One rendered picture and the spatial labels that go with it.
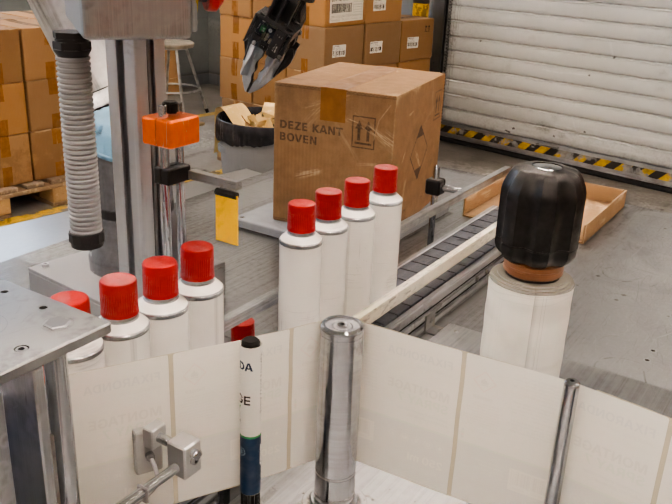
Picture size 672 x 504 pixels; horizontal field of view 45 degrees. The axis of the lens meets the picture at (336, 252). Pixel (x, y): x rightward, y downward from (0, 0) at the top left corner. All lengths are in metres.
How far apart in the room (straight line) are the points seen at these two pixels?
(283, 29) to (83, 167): 0.63
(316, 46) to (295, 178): 3.08
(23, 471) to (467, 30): 5.37
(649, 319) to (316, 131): 0.66
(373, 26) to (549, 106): 1.34
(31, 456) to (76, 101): 0.37
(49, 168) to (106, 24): 3.68
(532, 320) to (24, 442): 0.49
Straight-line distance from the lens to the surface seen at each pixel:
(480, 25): 5.72
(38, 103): 4.31
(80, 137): 0.80
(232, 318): 0.94
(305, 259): 0.94
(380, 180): 1.10
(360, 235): 1.04
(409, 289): 1.16
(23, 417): 0.53
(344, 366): 0.69
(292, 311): 0.97
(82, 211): 0.82
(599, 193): 1.94
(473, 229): 1.51
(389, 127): 1.44
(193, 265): 0.80
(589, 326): 1.31
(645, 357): 1.25
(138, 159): 0.91
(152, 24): 0.74
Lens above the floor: 1.38
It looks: 22 degrees down
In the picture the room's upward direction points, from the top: 3 degrees clockwise
